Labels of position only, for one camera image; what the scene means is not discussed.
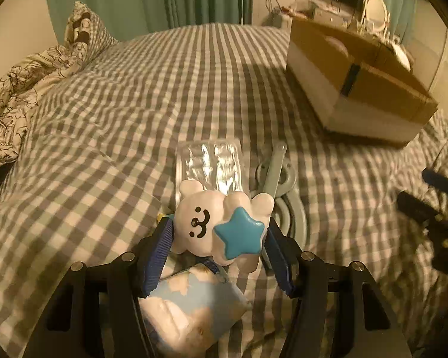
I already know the cardboard box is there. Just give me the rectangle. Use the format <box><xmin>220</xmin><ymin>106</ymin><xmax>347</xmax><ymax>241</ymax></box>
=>
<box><xmin>286</xmin><ymin>17</ymin><xmax>439</xmax><ymax>148</ymax></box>

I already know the white desk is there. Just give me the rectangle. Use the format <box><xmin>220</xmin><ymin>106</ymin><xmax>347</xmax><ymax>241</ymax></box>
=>
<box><xmin>272</xmin><ymin>0</ymin><xmax>402</xmax><ymax>43</ymax></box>

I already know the green curtain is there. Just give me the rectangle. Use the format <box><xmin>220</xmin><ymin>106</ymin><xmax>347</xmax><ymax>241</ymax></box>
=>
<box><xmin>44</xmin><ymin>0</ymin><xmax>254</xmax><ymax>42</ymax></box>

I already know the white bear toy blue star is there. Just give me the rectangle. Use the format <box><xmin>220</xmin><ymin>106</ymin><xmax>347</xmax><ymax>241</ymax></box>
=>
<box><xmin>171</xmin><ymin>179</ymin><xmax>276</xmax><ymax>272</ymax></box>

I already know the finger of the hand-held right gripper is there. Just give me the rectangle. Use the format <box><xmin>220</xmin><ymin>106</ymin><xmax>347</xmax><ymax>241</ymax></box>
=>
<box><xmin>397</xmin><ymin>190</ymin><xmax>439</xmax><ymax>228</ymax></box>
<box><xmin>422</xmin><ymin>168</ymin><xmax>448</xmax><ymax>194</ymax></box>

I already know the checked bed sheet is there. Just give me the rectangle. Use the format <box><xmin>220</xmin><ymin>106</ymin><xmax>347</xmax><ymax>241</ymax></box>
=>
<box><xmin>0</xmin><ymin>23</ymin><xmax>448</xmax><ymax>358</ymax></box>

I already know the floral quilt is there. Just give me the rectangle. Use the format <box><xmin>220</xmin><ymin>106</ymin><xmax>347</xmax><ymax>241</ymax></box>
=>
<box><xmin>0</xmin><ymin>44</ymin><xmax>88</xmax><ymax>170</ymax></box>

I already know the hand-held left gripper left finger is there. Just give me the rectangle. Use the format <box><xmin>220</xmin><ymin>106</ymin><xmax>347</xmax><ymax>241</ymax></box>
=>
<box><xmin>23</xmin><ymin>219</ymin><xmax>175</xmax><ymax>358</ymax></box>

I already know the grey-blue handled tool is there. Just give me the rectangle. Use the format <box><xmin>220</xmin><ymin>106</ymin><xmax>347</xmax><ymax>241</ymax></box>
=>
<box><xmin>256</xmin><ymin>142</ymin><xmax>307</xmax><ymax>247</ymax></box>

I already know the clear plastic packet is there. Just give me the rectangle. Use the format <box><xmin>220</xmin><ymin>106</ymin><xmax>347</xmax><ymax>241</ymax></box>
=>
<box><xmin>175</xmin><ymin>138</ymin><xmax>249</xmax><ymax>209</ymax></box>

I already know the blue white tissue packet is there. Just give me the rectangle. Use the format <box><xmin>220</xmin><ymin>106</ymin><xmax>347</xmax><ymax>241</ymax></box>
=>
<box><xmin>139</xmin><ymin>258</ymin><xmax>252</xmax><ymax>358</ymax></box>

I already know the round white mirror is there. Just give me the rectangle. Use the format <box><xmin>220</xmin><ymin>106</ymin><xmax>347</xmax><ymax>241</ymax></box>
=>
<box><xmin>363</xmin><ymin>0</ymin><xmax>389</xmax><ymax>33</ymax></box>

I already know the checkered pillow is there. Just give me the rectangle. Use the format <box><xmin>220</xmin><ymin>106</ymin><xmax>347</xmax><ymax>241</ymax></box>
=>
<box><xmin>65</xmin><ymin>1</ymin><xmax>119</xmax><ymax>57</ymax></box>

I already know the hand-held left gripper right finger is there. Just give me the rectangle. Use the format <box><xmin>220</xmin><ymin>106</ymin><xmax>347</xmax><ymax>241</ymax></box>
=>
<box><xmin>264</xmin><ymin>219</ymin><xmax>412</xmax><ymax>358</ymax></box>

